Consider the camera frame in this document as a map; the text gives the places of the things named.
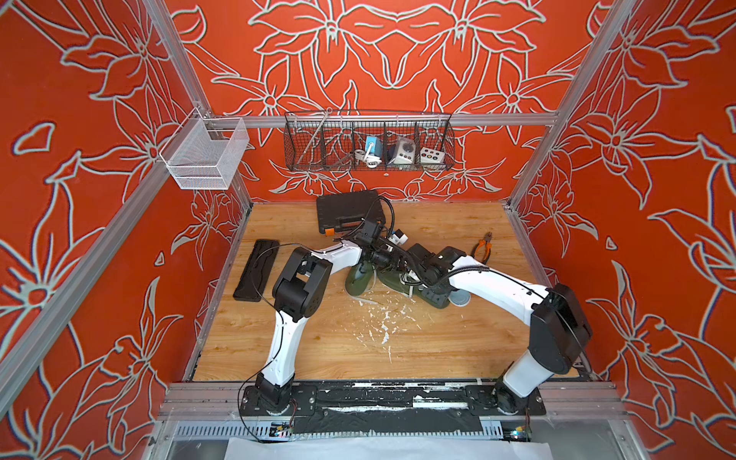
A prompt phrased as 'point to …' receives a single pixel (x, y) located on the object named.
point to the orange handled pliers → (487, 241)
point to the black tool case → (342, 213)
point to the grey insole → (460, 297)
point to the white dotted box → (430, 155)
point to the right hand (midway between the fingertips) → (436, 288)
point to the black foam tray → (255, 275)
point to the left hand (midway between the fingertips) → (413, 269)
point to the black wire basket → (327, 141)
